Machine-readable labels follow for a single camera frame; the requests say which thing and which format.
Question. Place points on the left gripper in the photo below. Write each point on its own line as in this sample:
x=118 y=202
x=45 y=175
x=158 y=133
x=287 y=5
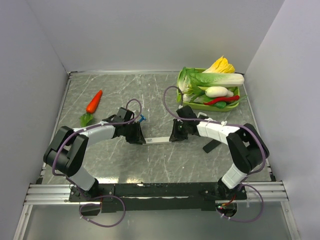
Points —
x=138 y=138

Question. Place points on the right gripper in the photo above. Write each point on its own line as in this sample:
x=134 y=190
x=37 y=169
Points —
x=175 y=135

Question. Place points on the white remote control body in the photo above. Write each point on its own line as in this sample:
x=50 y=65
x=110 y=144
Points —
x=157 y=140

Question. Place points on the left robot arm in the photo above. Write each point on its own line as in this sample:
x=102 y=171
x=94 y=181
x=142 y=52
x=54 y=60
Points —
x=66 y=151

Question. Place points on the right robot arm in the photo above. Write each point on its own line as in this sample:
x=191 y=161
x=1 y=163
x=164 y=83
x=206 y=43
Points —
x=247 y=149

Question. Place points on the small white remote control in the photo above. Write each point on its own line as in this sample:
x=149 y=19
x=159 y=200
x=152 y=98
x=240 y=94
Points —
x=202 y=115

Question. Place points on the green toy bok choy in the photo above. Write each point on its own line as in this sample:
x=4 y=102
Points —
x=189 y=95

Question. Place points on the green plastic basket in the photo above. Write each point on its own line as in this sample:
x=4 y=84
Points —
x=199 y=102

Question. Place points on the green toy pepper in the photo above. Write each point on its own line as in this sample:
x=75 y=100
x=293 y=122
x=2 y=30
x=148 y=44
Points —
x=220 y=104

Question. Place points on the orange toy carrot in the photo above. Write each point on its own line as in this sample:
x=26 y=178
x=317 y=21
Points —
x=90 y=109

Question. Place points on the toy napa cabbage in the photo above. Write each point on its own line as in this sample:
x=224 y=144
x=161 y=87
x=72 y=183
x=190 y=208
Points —
x=194 y=77

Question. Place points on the white toy radish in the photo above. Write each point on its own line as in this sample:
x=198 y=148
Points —
x=218 y=91

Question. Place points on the red toy chili pepper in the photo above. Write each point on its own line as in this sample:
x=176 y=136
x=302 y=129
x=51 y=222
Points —
x=222 y=99

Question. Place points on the yellow toy cabbage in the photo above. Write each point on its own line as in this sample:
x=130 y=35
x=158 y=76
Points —
x=221 y=65

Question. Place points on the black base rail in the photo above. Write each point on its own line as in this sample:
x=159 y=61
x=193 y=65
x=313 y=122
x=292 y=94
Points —
x=114 y=197

